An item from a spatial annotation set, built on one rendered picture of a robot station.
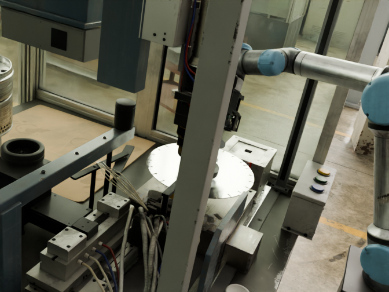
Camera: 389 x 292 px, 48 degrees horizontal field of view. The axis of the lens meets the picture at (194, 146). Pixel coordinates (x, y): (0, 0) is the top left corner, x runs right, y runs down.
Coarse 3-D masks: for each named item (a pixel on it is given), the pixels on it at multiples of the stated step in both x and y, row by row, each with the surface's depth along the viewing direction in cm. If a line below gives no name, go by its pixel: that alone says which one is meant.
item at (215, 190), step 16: (176, 144) 145; (160, 160) 133; (176, 160) 135; (224, 160) 141; (240, 160) 143; (160, 176) 125; (176, 176) 126; (224, 176) 131; (240, 176) 133; (224, 192) 123; (240, 192) 125
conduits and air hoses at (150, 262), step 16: (112, 176) 122; (128, 192) 119; (128, 224) 110; (144, 224) 109; (160, 224) 112; (144, 240) 106; (112, 256) 110; (144, 256) 103; (160, 256) 106; (112, 272) 106; (144, 272) 102; (144, 288) 101
